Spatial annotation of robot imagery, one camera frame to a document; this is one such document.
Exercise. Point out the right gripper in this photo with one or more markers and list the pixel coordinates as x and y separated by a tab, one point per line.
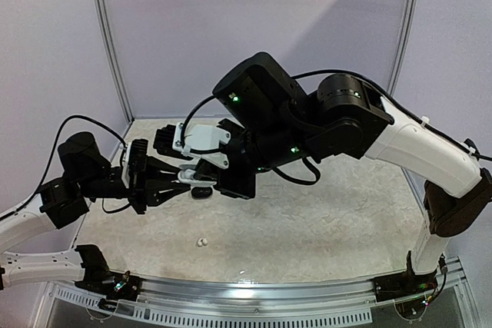
236	170

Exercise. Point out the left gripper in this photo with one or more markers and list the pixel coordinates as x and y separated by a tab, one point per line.
154	179

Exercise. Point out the white charging case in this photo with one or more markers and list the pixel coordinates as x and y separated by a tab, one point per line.
186	175

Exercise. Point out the black earbud charging case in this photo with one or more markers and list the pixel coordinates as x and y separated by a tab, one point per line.
201	193

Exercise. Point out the white earbud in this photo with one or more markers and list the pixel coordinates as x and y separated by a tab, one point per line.
202	242

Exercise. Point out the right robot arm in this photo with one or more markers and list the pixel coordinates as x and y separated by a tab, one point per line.
276	122

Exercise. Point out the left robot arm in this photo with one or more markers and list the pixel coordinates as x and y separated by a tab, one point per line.
87	176

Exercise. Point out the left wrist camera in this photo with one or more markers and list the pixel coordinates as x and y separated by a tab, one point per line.
135	161

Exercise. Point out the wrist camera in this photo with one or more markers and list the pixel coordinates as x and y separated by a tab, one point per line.
135	161
200	141

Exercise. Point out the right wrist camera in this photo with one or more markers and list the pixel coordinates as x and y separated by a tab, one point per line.
200	141

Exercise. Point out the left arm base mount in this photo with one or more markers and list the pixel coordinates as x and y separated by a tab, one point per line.
113	285

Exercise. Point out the white slotted cable duct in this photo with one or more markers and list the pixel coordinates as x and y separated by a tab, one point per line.
72	308

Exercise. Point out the aluminium front rail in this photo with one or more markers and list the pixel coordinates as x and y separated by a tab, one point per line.
450	303

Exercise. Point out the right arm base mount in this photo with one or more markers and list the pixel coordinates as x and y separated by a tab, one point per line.
403	284

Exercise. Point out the left aluminium corner post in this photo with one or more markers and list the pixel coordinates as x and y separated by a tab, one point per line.
113	62

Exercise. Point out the aluminium corner post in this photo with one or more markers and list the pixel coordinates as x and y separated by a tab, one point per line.
402	42
113	62

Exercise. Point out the right aluminium corner post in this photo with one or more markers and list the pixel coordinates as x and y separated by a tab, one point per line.
402	42

